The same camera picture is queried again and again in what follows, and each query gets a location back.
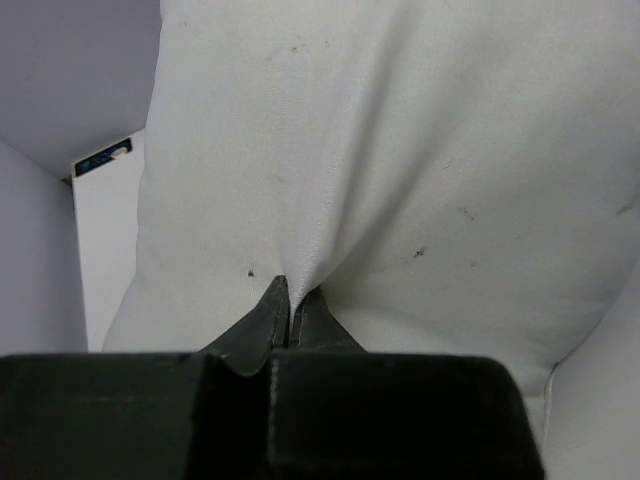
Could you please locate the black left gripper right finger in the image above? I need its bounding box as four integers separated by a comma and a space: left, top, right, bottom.
269, 290, 545, 479

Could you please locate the blue label sticker left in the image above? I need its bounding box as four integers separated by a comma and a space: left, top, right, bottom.
72, 137, 133, 177

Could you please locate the white pillow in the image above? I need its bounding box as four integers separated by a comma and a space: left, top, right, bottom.
104, 1, 639, 479

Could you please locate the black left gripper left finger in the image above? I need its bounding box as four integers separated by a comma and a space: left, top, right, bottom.
1, 276, 289, 479

